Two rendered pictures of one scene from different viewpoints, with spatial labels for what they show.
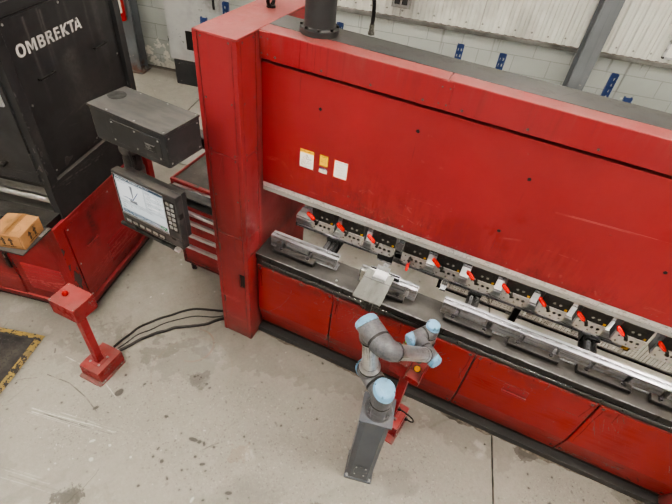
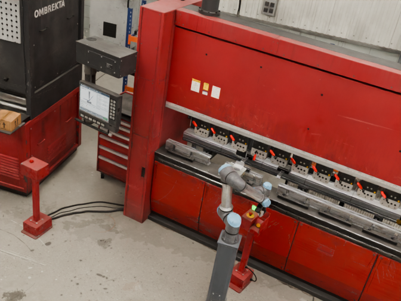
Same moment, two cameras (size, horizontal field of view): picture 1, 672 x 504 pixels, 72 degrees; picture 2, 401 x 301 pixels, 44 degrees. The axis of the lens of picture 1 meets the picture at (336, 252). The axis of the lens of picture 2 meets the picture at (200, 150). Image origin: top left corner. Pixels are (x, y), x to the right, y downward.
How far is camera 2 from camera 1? 2.03 m
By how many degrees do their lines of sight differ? 13
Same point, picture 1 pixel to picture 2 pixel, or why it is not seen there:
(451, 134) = (278, 68)
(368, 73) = (234, 34)
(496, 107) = (301, 53)
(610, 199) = (364, 105)
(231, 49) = (161, 17)
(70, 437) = (15, 264)
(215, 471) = (114, 293)
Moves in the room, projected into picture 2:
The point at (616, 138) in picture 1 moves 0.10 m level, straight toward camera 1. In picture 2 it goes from (361, 69) to (355, 72)
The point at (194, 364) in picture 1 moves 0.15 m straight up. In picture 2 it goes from (101, 233) to (101, 222)
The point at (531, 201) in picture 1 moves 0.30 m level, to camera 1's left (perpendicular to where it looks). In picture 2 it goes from (324, 108) to (288, 101)
